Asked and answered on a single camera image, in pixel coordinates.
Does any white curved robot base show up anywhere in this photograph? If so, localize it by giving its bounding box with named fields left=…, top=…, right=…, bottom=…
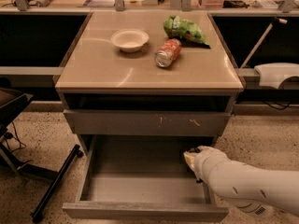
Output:
left=254, top=63, right=299, bottom=89

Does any black floor cable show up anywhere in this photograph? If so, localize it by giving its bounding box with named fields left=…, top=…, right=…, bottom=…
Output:
left=3, top=121, right=27, bottom=154

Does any open grey lower drawer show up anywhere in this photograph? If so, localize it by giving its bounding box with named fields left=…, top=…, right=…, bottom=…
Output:
left=63, top=135, right=228, bottom=222

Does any grey drawer cabinet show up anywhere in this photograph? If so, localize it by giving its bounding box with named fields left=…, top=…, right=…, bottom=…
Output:
left=56, top=10, right=243, bottom=150

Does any green chip bag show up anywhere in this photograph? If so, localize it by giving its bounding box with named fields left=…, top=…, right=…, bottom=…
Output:
left=164, top=16, right=208, bottom=46

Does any white stick with black grip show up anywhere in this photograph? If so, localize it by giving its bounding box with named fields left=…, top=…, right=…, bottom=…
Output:
left=240, top=17, right=288, bottom=68

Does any dark rxbar chocolate bar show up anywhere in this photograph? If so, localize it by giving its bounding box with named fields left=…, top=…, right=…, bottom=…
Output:
left=188, top=147, right=201, bottom=153

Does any white bowl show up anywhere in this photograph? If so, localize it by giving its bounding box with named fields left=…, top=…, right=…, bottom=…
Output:
left=111, top=29, right=150, bottom=53

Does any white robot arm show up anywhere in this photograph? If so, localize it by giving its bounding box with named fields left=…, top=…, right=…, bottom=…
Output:
left=183, top=146, right=299, bottom=217

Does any black rolling stand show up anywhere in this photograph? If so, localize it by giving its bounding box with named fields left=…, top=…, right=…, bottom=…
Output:
left=0, top=85, right=83, bottom=224

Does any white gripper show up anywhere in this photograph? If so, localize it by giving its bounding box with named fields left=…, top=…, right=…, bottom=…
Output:
left=183, top=146, right=228, bottom=182

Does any grey upper drawer front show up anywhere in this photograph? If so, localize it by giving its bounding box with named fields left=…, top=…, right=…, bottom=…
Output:
left=64, top=109, right=230, bottom=136

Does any orange soda can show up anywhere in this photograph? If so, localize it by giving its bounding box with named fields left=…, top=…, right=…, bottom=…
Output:
left=155, top=38, right=181, bottom=68

